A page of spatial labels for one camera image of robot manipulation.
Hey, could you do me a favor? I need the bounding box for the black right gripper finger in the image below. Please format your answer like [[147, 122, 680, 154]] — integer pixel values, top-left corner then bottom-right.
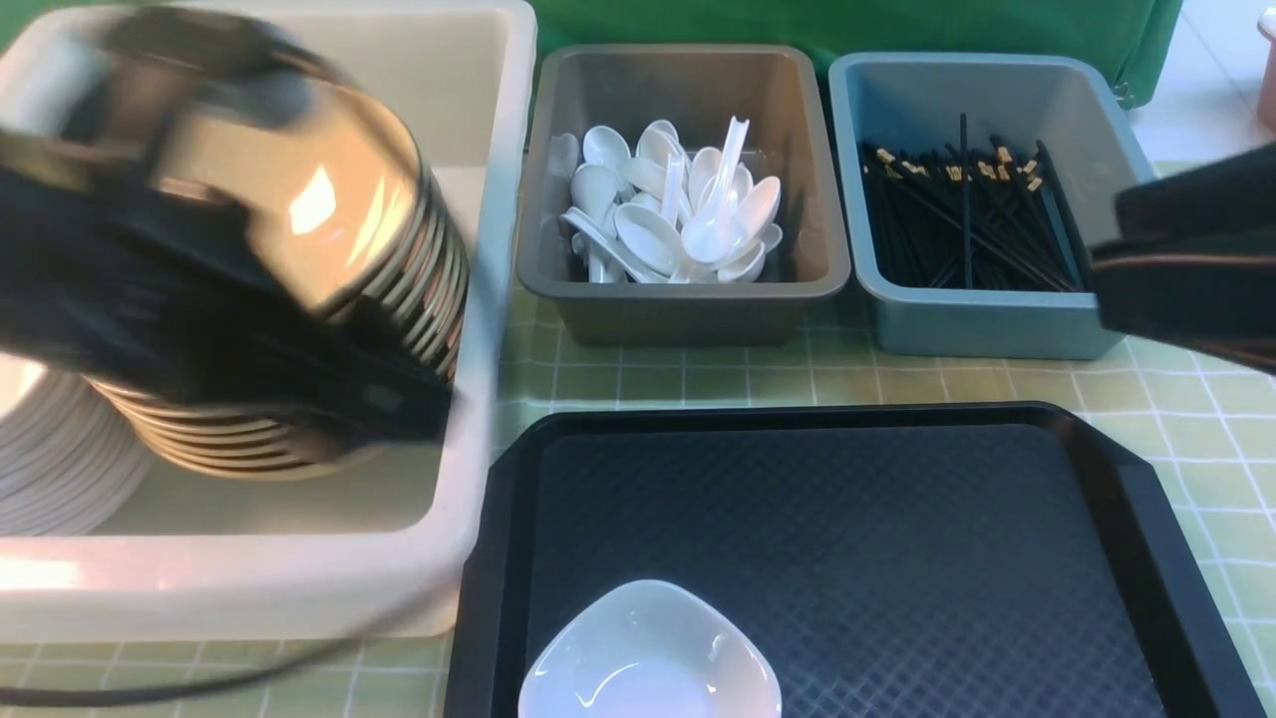
[[1091, 145, 1275, 374]]

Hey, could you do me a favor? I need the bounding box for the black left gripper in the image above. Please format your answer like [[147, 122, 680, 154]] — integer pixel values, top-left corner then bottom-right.
[[3, 135, 456, 450]]

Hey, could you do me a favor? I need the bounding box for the white square dish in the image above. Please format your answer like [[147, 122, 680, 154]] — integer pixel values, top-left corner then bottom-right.
[[516, 580, 783, 717]]

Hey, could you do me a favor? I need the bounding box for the green checkered tablecloth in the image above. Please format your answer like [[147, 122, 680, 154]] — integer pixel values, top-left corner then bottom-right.
[[3, 286, 1273, 717]]

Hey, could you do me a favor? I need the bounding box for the large white plastic tub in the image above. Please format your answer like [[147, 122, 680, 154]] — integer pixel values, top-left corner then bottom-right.
[[3, 1, 536, 644]]

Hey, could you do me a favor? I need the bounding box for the stack of tan bowls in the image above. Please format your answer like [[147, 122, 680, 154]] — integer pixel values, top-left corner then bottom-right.
[[93, 70, 471, 481]]

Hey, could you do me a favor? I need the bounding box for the blue plastic bin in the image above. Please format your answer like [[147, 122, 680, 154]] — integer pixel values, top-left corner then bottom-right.
[[828, 54, 1156, 360]]

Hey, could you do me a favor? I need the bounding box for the green fabric backdrop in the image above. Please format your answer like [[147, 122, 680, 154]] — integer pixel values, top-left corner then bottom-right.
[[0, 0, 1183, 111]]

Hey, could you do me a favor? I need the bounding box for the pile of black chopsticks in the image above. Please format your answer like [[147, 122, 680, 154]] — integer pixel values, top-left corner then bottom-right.
[[856, 114, 1088, 292]]

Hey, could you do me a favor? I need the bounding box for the stack of white plates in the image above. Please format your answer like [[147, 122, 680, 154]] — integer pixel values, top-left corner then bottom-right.
[[1, 355, 154, 537]]

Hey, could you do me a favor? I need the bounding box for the pile of white spoons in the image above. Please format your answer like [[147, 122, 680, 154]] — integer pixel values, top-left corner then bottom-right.
[[542, 119, 785, 284]]

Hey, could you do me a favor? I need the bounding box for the black serving tray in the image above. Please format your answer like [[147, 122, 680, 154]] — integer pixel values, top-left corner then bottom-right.
[[444, 403, 1265, 717]]

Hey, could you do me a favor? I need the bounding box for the grey plastic bin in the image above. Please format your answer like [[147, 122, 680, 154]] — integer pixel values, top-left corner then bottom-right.
[[514, 45, 852, 347]]

